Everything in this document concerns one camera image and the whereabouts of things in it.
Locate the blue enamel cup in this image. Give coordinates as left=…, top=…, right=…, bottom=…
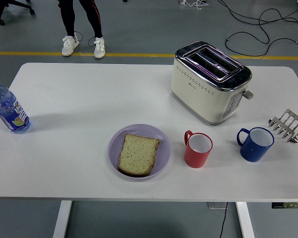
left=236, top=127, right=275, bottom=163

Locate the red enamel cup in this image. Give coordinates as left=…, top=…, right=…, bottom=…
left=183, top=129, right=214, bottom=169

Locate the slice of bread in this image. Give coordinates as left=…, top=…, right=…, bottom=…
left=117, top=133, right=161, bottom=178

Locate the silver metal toast rack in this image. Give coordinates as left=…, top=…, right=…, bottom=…
left=267, top=108, right=298, bottom=144

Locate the cream and chrome toaster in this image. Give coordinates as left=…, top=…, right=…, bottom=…
left=170, top=41, right=254, bottom=126

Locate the table height control panel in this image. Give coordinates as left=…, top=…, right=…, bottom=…
left=271, top=202, right=298, bottom=209

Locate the white table leg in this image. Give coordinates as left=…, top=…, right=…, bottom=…
left=52, top=200, right=73, bottom=238
left=235, top=201, right=256, bottom=238

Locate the grey box under table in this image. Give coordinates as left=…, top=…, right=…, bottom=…
left=207, top=202, right=228, bottom=210

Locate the purple plate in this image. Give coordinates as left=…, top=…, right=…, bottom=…
left=107, top=123, right=172, bottom=182

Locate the person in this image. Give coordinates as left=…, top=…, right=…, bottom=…
left=57, top=0, right=106, bottom=60

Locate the plastic water bottle blue cap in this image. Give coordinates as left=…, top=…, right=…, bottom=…
left=0, top=77, right=32, bottom=134

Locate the black office chair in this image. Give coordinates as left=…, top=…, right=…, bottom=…
left=0, top=0, right=36, bottom=26

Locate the black floor cable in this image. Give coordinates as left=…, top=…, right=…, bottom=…
left=217, top=0, right=298, bottom=58

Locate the thin black hanging cable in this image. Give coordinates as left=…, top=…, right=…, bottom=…
left=218, top=202, right=228, bottom=238

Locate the white cables bundle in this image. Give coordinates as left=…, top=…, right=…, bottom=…
left=178, top=0, right=209, bottom=11

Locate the thin black cable loop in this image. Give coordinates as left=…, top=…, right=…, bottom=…
left=73, top=31, right=96, bottom=48

